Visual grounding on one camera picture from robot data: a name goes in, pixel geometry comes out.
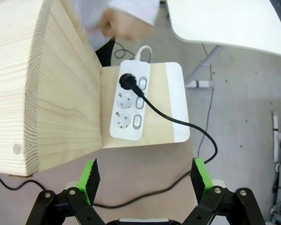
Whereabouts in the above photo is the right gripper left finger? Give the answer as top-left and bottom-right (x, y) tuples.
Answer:
(25, 158), (106, 225)

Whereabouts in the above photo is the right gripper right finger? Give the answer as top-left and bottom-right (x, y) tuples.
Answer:
(182, 158), (266, 225)

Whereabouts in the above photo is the black power cable with plug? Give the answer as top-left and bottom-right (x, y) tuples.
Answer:
(0, 72), (218, 208)

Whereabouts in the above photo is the person's left forearm white sleeve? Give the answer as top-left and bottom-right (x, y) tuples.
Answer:
(112, 0), (160, 27)

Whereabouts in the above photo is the person's left hand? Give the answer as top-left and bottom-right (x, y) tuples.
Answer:
(100, 7), (155, 42)

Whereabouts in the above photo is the white three-socket power strip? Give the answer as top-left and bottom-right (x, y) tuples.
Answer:
(109, 60), (151, 141)

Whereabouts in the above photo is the wooden four-compartment shelf box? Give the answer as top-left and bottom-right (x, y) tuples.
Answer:
(0, 0), (103, 177)

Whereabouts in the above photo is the person in white hoodie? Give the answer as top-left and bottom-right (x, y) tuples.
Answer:
(71, 0), (117, 68)

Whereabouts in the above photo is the white side table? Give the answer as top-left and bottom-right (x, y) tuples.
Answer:
(165, 0), (281, 89)

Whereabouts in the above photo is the thin grey floor cable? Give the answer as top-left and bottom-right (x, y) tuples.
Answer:
(196, 44), (214, 158)

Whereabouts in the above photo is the thin black floor cable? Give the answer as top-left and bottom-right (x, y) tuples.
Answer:
(114, 41), (135, 60)

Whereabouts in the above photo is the white power strip cord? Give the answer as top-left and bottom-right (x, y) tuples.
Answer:
(133, 45), (153, 63)

